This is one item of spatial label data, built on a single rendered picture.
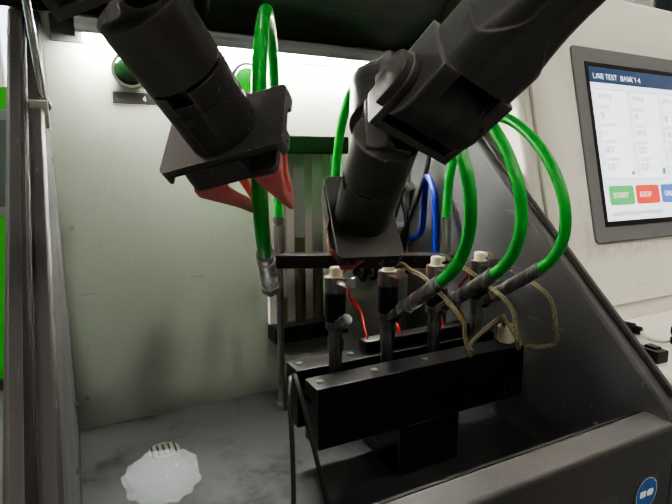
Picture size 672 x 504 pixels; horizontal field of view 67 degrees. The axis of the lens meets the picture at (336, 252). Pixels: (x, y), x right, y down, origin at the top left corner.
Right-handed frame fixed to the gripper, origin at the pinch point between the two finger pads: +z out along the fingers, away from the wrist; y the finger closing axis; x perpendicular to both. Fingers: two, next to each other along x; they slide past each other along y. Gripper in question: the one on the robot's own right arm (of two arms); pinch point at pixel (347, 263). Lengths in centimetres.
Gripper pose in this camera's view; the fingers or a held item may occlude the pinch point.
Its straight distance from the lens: 58.2
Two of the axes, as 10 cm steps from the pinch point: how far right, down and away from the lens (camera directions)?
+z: -1.5, 5.6, 8.1
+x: -9.8, 0.4, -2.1
